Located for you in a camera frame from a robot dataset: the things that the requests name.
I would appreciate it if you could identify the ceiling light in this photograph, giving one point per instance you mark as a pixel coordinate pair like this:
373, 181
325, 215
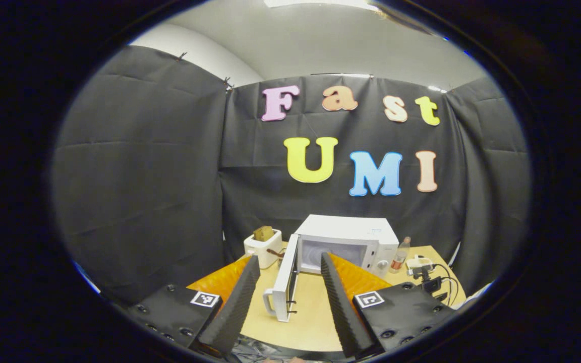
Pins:
321, 3

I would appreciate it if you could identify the white divided condiment dish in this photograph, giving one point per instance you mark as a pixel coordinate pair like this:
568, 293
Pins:
419, 262

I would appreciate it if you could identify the black backdrop cloth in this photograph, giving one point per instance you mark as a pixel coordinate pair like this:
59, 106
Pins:
144, 176

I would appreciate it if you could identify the white microwave oven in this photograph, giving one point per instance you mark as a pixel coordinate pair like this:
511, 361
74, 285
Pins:
346, 229

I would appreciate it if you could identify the brown bread slice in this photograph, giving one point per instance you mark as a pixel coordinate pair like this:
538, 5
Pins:
263, 233

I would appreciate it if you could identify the brown wooden spoon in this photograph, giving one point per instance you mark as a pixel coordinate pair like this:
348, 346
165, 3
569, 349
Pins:
274, 252

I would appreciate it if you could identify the clear plastic bottle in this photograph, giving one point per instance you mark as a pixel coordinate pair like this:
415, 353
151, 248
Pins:
399, 257

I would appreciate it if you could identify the black clamp mount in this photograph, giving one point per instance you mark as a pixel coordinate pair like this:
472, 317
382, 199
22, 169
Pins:
430, 285

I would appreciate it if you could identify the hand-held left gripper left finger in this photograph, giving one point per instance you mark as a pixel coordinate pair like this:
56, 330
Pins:
235, 307

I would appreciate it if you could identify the white toaster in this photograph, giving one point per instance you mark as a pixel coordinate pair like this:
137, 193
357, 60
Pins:
260, 252

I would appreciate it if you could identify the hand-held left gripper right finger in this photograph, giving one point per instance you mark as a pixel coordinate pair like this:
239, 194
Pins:
338, 307

